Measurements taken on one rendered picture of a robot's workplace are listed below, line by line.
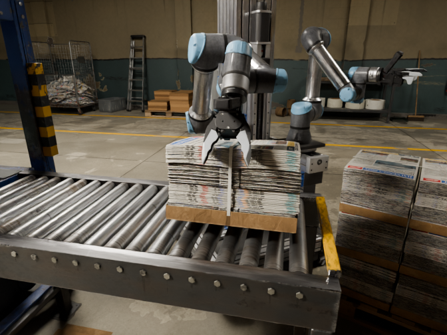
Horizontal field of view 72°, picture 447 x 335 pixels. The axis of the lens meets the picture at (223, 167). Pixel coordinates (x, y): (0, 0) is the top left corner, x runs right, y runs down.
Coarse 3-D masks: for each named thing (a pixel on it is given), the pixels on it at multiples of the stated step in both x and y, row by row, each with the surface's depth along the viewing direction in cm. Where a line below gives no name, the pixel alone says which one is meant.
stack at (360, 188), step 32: (352, 160) 150; (384, 160) 150; (416, 160) 150; (352, 192) 143; (384, 192) 135; (416, 192) 134; (352, 224) 147; (384, 224) 138; (384, 256) 143; (416, 256) 135; (352, 288) 157; (384, 288) 147; (416, 288) 139; (352, 320) 161
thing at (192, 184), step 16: (176, 144) 88; (192, 144) 87; (224, 144) 91; (176, 160) 87; (192, 160) 87; (208, 160) 85; (176, 176) 88; (192, 176) 88; (208, 176) 86; (176, 192) 90; (192, 192) 89; (208, 192) 87; (208, 208) 88
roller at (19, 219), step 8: (72, 184) 129; (80, 184) 131; (64, 192) 122; (72, 192) 125; (48, 200) 115; (56, 200) 117; (32, 208) 108; (40, 208) 110; (16, 216) 103; (24, 216) 104; (32, 216) 106; (8, 224) 98; (16, 224) 100; (0, 232) 95; (8, 232) 97
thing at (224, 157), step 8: (224, 152) 84; (240, 152) 83; (224, 160) 84; (232, 160) 84; (240, 160) 84; (224, 168) 86; (232, 168) 85; (240, 168) 84; (224, 176) 86; (232, 176) 85; (240, 176) 84; (224, 184) 86; (232, 184) 85; (240, 184) 85; (224, 192) 87; (232, 192) 87; (240, 192) 86; (224, 200) 87; (232, 200) 87; (224, 208) 87; (232, 208) 87
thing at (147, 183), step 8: (24, 176) 141; (40, 176) 140; (48, 176) 139; (56, 176) 138; (64, 176) 138; (72, 176) 138; (80, 176) 138; (88, 176) 138; (96, 176) 138; (104, 176) 138; (128, 184) 131; (144, 184) 129; (152, 184) 129; (160, 184) 129; (168, 184) 129; (304, 192) 121; (304, 200) 117; (312, 200) 116; (304, 208) 118; (312, 208) 117; (312, 216) 118; (312, 224) 120
